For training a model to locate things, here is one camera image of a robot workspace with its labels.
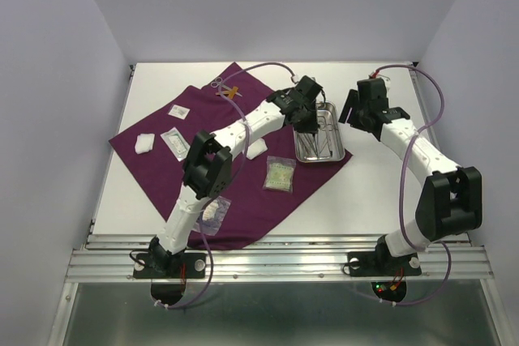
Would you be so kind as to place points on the aluminium front rail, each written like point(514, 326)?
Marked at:
point(105, 258)

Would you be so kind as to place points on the steel hemostat forceps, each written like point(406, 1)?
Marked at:
point(313, 140)

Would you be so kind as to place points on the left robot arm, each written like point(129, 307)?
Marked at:
point(207, 169)

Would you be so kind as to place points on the steel tweezers pair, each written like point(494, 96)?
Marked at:
point(298, 147)

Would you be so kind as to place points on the small white label packet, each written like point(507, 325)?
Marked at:
point(179, 112)

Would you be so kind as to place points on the white gauze square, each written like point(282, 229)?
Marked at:
point(144, 143)

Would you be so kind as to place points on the white sterile pouch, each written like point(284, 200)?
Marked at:
point(176, 143)

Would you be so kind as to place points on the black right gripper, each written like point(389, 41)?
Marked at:
point(351, 104)

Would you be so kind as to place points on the white folded gauze pad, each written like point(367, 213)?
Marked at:
point(256, 149)

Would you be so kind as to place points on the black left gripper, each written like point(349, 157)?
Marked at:
point(311, 126)

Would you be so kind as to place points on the steel instrument tray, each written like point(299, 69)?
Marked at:
point(327, 110)

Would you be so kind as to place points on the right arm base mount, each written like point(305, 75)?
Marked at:
point(389, 272)

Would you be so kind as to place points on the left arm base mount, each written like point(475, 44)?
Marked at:
point(169, 274)

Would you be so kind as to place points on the blue-white gauze packet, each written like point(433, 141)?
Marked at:
point(211, 219)

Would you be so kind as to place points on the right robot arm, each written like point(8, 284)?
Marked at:
point(451, 201)

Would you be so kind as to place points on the small steel scissors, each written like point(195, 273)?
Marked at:
point(217, 83)

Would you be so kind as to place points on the green-white sealed packet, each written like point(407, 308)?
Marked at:
point(279, 174)

